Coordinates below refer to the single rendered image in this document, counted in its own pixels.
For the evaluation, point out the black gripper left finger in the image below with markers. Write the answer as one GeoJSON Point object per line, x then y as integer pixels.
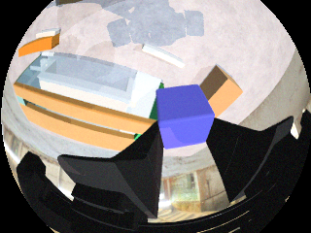
{"type": "Point", "coordinates": [135, 171]}

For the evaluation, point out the small blue block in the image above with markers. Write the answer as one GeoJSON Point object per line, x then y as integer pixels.
{"type": "Point", "coordinates": [184, 115]}

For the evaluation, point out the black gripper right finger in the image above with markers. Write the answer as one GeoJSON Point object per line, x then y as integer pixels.
{"type": "Point", "coordinates": [240, 152]}

